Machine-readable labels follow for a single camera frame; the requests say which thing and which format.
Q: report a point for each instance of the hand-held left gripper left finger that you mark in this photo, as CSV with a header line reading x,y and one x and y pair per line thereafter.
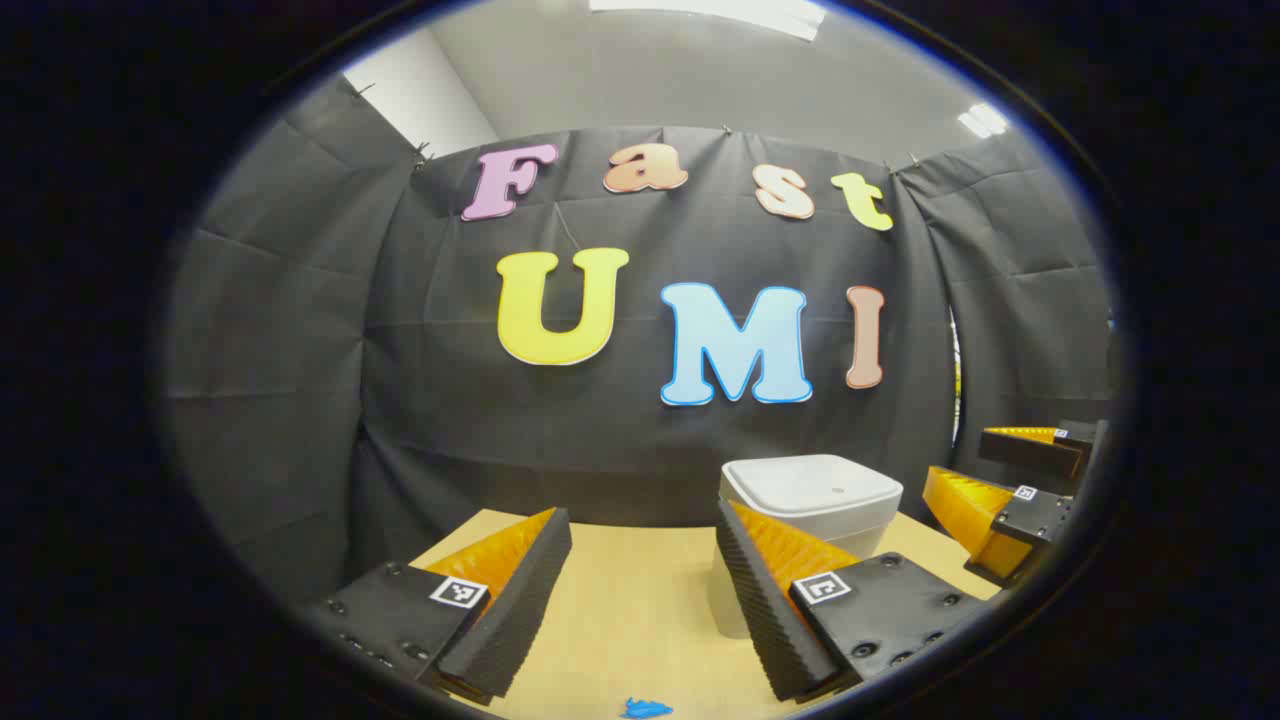
x,y
520,590

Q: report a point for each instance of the wooden desktop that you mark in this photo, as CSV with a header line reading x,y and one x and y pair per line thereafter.
x,y
620,600

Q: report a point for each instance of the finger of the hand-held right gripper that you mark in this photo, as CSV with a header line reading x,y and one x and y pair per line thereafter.
x,y
1035,455
1035,515

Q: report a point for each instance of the blue paper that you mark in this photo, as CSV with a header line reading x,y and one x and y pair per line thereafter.
x,y
645,710

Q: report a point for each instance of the ceiling light panel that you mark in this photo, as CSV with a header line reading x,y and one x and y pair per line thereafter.
x,y
985,120

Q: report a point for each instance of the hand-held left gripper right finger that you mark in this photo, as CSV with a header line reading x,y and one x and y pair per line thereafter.
x,y
760,610

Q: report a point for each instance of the light grey desktop garbage bin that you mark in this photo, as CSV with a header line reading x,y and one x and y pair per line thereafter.
x,y
810,490

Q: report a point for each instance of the black backdrop cloth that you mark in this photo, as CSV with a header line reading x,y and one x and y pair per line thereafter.
x,y
450,430

